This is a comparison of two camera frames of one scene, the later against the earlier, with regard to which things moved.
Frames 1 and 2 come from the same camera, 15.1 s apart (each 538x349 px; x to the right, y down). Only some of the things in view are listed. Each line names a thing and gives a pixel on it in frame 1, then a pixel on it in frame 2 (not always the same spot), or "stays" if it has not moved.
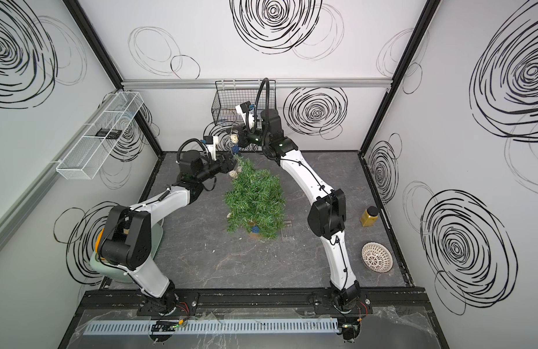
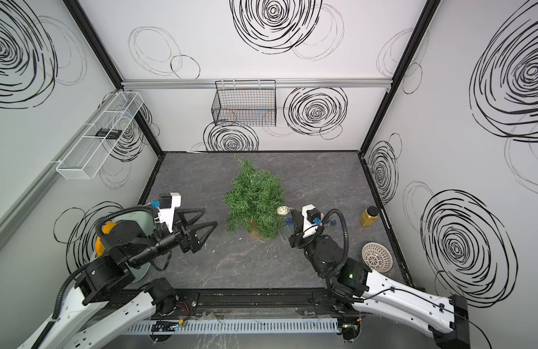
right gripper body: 255,138 → 312,246
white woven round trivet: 377,257 stays
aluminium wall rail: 255,83 stays
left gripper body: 210,169 → 163,246
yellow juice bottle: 369,216 stays
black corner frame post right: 416,33 stays
